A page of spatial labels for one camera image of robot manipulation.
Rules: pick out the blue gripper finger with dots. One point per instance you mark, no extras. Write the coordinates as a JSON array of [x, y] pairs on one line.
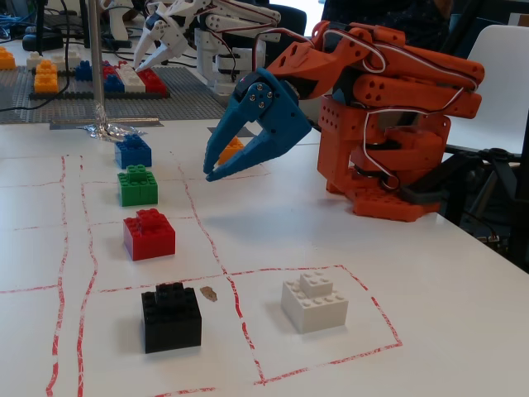
[[248, 159], [221, 138]]

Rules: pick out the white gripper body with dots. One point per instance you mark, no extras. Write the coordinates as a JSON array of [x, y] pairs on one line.
[[167, 36]]

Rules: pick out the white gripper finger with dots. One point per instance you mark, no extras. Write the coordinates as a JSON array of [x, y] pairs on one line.
[[149, 47], [163, 54]]

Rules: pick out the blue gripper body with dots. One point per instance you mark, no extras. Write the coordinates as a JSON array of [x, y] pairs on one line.
[[282, 113]]

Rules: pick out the green lego block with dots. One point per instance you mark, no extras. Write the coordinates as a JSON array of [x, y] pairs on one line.
[[137, 188]]

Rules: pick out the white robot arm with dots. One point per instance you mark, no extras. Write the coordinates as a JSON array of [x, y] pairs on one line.
[[231, 29]]

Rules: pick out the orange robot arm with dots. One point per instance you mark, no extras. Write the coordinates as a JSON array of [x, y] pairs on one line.
[[372, 124]]

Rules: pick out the orange lego block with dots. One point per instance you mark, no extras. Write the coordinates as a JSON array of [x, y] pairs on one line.
[[46, 84], [6, 58], [232, 149], [46, 67]]

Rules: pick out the long red lego block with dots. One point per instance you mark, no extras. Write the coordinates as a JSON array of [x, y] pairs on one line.
[[153, 81]]

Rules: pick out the long white lego block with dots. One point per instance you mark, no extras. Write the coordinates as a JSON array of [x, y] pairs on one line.
[[132, 80]]

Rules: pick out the blue lego block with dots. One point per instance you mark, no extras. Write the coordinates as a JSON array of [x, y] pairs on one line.
[[132, 155], [84, 71], [112, 84]]

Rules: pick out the black lego block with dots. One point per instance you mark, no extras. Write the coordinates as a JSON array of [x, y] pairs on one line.
[[171, 322]]

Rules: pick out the large grey lego baseplate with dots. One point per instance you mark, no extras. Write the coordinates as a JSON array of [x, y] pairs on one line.
[[186, 97]]

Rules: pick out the grey tape strip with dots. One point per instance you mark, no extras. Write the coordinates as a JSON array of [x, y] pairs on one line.
[[136, 121]]

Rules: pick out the dark lego baseplate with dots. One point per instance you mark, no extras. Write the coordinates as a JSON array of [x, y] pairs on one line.
[[74, 95]]

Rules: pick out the crumpled silver foil tape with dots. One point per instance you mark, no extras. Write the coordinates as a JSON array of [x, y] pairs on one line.
[[103, 129]]

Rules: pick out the black monitor stand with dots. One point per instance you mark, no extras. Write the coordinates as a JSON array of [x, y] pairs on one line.
[[45, 25]]

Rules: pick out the person in dark clothes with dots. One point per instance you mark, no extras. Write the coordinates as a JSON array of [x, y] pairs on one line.
[[405, 16]]

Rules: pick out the black table clamp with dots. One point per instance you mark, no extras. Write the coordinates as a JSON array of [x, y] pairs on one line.
[[467, 173]]

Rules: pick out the white chair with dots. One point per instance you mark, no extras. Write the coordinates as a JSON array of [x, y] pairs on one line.
[[500, 82]]

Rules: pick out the metal camera pole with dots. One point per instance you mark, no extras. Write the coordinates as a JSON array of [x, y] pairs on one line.
[[96, 62]]

